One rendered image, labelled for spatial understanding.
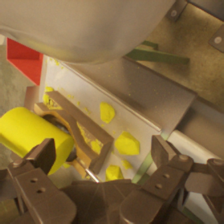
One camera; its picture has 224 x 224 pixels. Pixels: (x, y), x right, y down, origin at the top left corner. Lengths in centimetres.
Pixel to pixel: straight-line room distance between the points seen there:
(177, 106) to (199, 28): 105
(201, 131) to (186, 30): 105
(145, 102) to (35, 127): 17
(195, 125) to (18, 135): 26
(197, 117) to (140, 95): 9
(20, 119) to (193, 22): 115
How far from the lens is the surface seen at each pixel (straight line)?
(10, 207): 39
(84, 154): 26
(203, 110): 25
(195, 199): 25
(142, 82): 23
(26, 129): 28
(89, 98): 29
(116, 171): 28
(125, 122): 25
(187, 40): 125
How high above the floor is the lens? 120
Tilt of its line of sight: 50 degrees down
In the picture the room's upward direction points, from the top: 108 degrees counter-clockwise
